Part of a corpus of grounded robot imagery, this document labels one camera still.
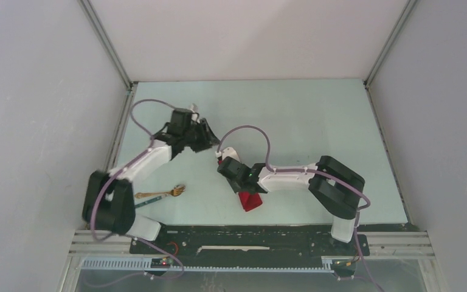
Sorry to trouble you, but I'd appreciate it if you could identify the wooden fork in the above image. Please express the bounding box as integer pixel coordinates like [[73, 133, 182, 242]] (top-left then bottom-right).
[[134, 185, 185, 199]]

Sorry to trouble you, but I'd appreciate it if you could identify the aluminium corner frame post right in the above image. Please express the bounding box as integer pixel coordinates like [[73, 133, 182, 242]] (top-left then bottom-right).
[[364, 0, 420, 88]]

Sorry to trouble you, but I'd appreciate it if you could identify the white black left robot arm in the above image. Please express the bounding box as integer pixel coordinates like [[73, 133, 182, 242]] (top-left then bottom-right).
[[82, 108, 220, 254]]

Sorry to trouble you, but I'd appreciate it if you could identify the aluminium corner frame post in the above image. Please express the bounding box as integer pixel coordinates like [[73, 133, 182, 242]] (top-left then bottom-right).
[[77, 0, 133, 91], [364, 0, 420, 88]]

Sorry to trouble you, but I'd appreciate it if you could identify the red cloth napkin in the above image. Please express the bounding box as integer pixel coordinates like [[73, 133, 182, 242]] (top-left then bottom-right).
[[217, 157, 263, 212]]

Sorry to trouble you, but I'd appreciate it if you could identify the aluminium front rail frame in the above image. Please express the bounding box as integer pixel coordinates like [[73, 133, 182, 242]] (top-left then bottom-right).
[[68, 231, 435, 260]]

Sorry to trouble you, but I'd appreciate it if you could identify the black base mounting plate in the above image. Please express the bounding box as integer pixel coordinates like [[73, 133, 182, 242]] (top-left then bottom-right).
[[130, 219, 370, 268]]

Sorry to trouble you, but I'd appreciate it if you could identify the grey slotted cable duct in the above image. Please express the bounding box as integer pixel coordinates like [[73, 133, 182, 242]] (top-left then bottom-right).
[[80, 257, 333, 273]]

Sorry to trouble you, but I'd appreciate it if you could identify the aluminium corner frame post left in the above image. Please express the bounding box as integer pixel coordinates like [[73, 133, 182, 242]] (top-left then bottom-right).
[[77, 0, 133, 91]]

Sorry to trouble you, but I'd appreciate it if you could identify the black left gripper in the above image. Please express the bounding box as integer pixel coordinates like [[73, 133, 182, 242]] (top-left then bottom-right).
[[182, 118, 220, 154]]

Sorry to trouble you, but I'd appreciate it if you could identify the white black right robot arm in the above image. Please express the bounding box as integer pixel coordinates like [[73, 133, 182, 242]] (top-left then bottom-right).
[[215, 147, 365, 254]]

